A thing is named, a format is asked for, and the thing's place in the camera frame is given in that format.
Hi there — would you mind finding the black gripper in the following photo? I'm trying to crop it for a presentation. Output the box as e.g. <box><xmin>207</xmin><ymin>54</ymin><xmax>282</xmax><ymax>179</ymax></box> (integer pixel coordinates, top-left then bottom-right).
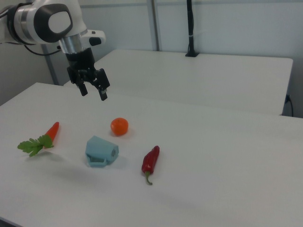
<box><xmin>65</xmin><ymin>47</ymin><xmax>111</xmax><ymax>101</ymax></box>

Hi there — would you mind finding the light blue mug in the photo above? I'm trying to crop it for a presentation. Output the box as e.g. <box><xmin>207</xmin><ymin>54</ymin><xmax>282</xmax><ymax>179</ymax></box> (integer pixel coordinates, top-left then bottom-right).
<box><xmin>85</xmin><ymin>135</ymin><xmax>120</xmax><ymax>168</ymax></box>

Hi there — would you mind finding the orange mandarin fruit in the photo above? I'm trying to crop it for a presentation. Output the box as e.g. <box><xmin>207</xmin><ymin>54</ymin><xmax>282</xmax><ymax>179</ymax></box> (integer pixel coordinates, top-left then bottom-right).
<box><xmin>110</xmin><ymin>117</ymin><xmax>129</xmax><ymax>136</ymax></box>

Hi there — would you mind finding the orange carrot with green leaves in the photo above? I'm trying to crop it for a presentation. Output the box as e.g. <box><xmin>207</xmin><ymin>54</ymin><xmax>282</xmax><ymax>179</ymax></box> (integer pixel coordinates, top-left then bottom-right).
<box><xmin>17</xmin><ymin>122</ymin><xmax>60</xmax><ymax>157</ymax></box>

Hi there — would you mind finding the red chili pepper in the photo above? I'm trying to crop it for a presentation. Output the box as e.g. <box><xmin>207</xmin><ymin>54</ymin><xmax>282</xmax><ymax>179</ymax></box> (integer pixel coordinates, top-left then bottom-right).
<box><xmin>141</xmin><ymin>145</ymin><xmax>160</xmax><ymax>186</ymax></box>

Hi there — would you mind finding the white rear table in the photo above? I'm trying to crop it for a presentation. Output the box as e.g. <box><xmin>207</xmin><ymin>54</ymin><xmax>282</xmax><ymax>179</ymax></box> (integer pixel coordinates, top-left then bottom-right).
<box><xmin>63</xmin><ymin>49</ymin><xmax>294</xmax><ymax>116</ymax></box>

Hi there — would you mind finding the black pole with clamp base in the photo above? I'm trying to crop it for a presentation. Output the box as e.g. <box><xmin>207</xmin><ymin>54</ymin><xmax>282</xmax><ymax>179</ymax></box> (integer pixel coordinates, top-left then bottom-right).
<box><xmin>185</xmin><ymin>0</ymin><xmax>199</xmax><ymax>58</ymax></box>

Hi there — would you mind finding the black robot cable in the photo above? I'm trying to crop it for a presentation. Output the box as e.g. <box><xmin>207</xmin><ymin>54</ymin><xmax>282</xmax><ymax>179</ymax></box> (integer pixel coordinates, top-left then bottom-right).
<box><xmin>23</xmin><ymin>44</ymin><xmax>62</xmax><ymax>56</ymax></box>

